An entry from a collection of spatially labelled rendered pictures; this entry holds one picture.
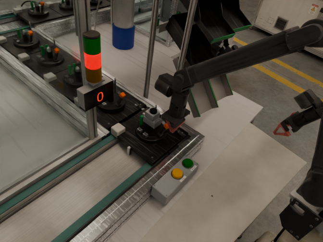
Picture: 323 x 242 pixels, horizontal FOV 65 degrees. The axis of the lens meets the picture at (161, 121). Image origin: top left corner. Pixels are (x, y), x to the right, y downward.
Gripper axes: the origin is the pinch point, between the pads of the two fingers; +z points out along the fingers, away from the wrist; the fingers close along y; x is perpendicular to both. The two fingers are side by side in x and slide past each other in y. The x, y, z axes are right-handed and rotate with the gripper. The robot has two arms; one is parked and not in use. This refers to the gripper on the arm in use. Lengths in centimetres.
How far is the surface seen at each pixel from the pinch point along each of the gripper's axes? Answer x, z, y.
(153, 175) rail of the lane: 4.8, 9.7, 15.0
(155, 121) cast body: -7.7, 0.1, 0.8
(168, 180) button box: 10.6, 9.6, 13.0
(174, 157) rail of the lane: 5.2, 10.3, 2.4
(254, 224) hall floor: 53, 105, -63
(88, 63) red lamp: -21.9, -27.2, 21.1
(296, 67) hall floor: -1, 105, -345
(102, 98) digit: -19.8, -13.2, 17.8
